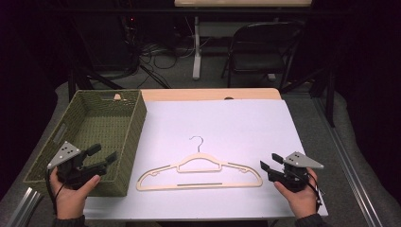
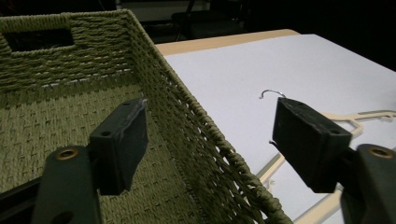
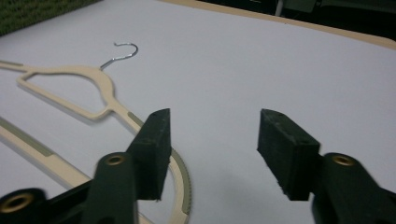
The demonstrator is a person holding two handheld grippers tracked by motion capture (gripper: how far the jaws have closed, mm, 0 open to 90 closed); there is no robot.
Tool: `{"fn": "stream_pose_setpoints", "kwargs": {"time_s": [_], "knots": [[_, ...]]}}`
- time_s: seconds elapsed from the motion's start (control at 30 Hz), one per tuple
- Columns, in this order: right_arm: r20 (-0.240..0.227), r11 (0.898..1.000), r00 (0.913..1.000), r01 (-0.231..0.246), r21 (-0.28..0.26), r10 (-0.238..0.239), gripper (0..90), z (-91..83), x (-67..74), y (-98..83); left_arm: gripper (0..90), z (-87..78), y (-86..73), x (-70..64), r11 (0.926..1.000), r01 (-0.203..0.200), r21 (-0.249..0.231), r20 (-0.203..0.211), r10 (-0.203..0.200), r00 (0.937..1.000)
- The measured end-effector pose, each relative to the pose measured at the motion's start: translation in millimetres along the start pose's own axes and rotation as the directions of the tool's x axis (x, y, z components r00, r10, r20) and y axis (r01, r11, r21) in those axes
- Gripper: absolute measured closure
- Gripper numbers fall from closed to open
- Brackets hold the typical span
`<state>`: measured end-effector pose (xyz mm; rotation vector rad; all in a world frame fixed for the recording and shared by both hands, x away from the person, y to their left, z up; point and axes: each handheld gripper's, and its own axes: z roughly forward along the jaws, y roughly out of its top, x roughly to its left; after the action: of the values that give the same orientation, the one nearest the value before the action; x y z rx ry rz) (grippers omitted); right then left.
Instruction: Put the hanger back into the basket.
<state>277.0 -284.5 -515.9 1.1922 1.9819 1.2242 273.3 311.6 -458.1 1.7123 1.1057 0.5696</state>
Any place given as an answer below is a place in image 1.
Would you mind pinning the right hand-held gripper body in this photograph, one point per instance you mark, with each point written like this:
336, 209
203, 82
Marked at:
293, 179

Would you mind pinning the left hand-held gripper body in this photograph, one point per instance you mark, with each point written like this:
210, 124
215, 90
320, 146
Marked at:
71, 171

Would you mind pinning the green woven basket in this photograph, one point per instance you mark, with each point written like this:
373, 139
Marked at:
104, 126

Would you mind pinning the beige clothes hanger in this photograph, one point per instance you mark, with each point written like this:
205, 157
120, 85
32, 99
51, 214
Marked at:
198, 154

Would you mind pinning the person's right hand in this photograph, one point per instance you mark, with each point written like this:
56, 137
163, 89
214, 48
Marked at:
301, 201

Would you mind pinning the person's left hand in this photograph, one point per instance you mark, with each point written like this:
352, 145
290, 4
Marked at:
71, 201

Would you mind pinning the white table sheet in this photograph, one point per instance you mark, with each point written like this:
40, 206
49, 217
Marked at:
220, 126

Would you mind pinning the black metal stand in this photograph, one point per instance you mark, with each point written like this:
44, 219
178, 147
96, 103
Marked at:
330, 104
72, 82

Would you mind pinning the black folding chair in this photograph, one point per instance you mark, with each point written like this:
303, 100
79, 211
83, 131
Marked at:
268, 30

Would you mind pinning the white-legged desk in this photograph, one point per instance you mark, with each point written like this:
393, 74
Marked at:
197, 47

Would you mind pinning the short aluminium rail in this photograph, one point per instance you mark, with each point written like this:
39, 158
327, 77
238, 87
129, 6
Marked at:
23, 208

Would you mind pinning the long aluminium rail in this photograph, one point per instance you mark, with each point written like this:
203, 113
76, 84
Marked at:
353, 176

